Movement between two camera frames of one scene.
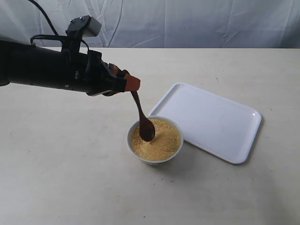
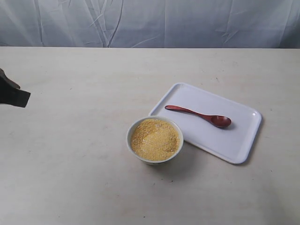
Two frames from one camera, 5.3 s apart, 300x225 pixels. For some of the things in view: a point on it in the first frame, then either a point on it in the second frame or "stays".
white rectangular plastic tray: (221, 126) stays
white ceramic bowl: (150, 162) stays
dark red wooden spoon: (146, 127) -> (219, 121)
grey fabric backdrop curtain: (161, 24) stays
